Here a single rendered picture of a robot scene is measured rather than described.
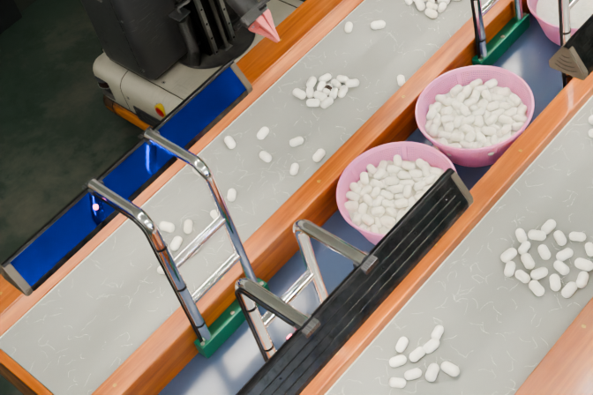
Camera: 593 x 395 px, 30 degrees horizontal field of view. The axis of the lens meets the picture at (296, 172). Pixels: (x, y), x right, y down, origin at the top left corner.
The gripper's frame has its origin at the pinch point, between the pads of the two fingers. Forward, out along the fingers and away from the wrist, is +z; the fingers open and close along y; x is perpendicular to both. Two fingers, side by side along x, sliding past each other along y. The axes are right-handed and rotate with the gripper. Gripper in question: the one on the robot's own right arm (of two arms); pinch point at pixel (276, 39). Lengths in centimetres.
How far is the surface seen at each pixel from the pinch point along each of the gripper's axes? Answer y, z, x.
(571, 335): -27, 80, -60
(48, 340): -88, 15, 1
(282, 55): 2.4, 3.8, 8.2
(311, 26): 14.0, 3.4, 8.5
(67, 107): -6, -37, 148
